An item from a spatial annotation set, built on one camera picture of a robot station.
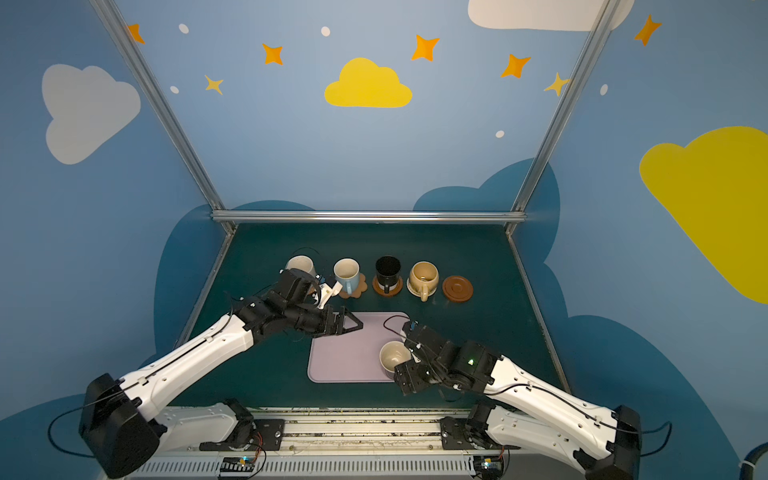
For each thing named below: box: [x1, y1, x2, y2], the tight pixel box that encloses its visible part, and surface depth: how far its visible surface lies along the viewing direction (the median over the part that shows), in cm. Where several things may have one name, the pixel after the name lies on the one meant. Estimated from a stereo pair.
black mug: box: [375, 256, 401, 294], surface depth 100 cm
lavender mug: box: [379, 340, 412, 380], surface depth 84 cm
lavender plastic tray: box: [307, 311, 411, 383], surface depth 88 cm
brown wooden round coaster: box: [442, 275, 474, 303], surface depth 106 cm
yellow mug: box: [409, 260, 440, 303], surface depth 100 cm
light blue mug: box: [333, 256, 361, 295], surface depth 99 cm
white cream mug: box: [285, 255, 316, 276], surface depth 101 cm
